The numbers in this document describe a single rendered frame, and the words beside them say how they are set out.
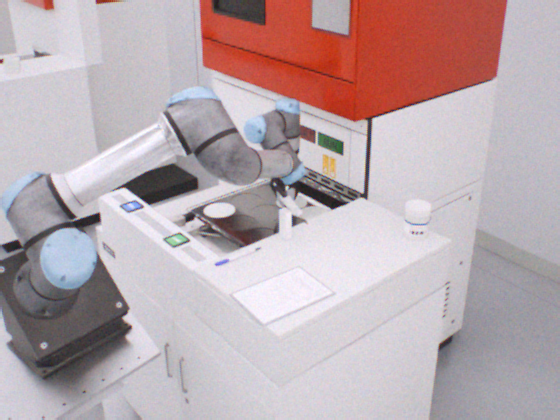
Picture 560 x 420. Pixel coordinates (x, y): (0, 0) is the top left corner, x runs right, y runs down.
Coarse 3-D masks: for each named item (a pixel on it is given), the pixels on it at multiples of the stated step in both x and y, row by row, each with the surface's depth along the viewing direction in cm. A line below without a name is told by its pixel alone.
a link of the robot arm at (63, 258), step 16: (64, 224) 134; (32, 240) 131; (48, 240) 129; (64, 240) 131; (80, 240) 133; (32, 256) 132; (48, 256) 128; (64, 256) 130; (80, 256) 132; (96, 256) 135; (32, 272) 135; (48, 272) 128; (64, 272) 129; (80, 272) 131; (48, 288) 133; (64, 288) 132
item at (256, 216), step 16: (240, 192) 212; (256, 192) 213; (272, 192) 213; (240, 208) 202; (256, 208) 202; (272, 208) 202; (224, 224) 193; (240, 224) 193; (256, 224) 193; (272, 224) 193; (240, 240) 184; (256, 240) 184
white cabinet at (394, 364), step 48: (144, 288) 187; (192, 336) 170; (384, 336) 164; (432, 336) 183; (144, 384) 212; (192, 384) 179; (240, 384) 155; (288, 384) 143; (336, 384) 157; (384, 384) 173; (432, 384) 194
